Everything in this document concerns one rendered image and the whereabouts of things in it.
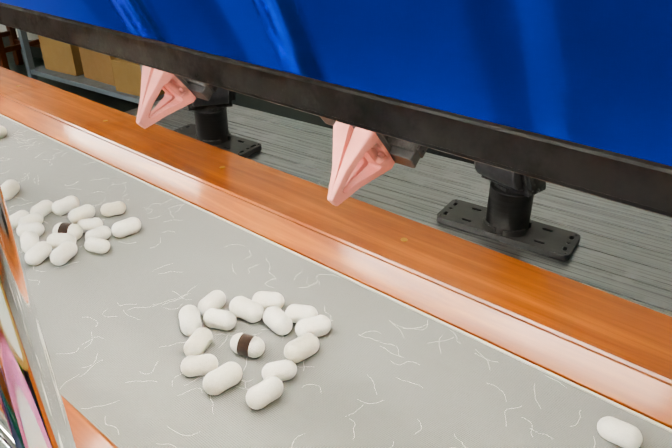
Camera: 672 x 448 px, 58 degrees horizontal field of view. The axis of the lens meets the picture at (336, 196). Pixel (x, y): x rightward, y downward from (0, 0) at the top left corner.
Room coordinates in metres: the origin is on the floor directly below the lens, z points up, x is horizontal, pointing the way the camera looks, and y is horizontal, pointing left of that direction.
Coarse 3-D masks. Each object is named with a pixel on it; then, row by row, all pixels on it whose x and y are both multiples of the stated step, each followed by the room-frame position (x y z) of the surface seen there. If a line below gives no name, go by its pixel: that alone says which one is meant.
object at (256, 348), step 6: (234, 336) 0.43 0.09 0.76; (234, 342) 0.43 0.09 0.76; (252, 342) 0.43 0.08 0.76; (258, 342) 0.43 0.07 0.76; (234, 348) 0.43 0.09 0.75; (252, 348) 0.42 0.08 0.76; (258, 348) 0.42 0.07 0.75; (264, 348) 0.43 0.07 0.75; (252, 354) 0.42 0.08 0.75; (258, 354) 0.42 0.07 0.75
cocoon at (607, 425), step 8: (608, 416) 0.34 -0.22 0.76; (600, 424) 0.34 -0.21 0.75; (608, 424) 0.33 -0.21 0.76; (616, 424) 0.33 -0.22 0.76; (624, 424) 0.33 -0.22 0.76; (600, 432) 0.33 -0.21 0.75; (608, 432) 0.33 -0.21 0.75; (616, 432) 0.33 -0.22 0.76; (624, 432) 0.33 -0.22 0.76; (632, 432) 0.32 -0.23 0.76; (640, 432) 0.33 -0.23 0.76; (608, 440) 0.33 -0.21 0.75; (616, 440) 0.32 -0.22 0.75; (624, 440) 0.32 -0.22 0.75; (632, 440) 0.32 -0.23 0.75; (640, 440) 0.32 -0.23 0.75
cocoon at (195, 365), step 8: (184, 360) 0.40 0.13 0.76; (192, 360) 0.40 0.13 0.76; (200, 360) 0.40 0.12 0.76; (208, 360) 0.40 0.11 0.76; (216, 360) 0.41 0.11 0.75; (184, 368) 0.40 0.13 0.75; (192, 368) 0.40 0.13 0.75; (200, 368) 0.40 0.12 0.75; (208, 368) 0.40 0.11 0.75; (192, 376) 0.40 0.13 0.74
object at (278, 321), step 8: (264, 312) 0.47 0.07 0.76; (272, 312) 0.47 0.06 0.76; (280, 312) 0.47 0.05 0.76; (264, 320) 0.47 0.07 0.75; (272, 320) 0.46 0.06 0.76; (280, 320) 0.46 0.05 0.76; (288, 320) 0.46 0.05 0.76; (272, 328) 0.46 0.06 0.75; (280, 328) 0.45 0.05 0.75; (288, 328) 0.45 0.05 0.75
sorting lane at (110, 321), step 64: (64, 192) 0.76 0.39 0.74; (128, 192) 0.76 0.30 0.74; (128, 256) 0.60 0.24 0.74; (192, 256) 0.60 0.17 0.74; (256, 256) 0.60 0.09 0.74; (64, 320) 0.48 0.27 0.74; (128, 320) 0.48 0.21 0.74; (384, 320) 0.48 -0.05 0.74; (64, 384) 0.39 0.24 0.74; (128, 384) 0.39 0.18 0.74; (192, 384) 0.39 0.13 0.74; (320, 384) 0.39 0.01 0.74; (384, 384) 0.39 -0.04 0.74; (448, 384) 0.39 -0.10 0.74; (512, 384) 0.39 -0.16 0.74; (576, 384) 0.39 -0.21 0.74
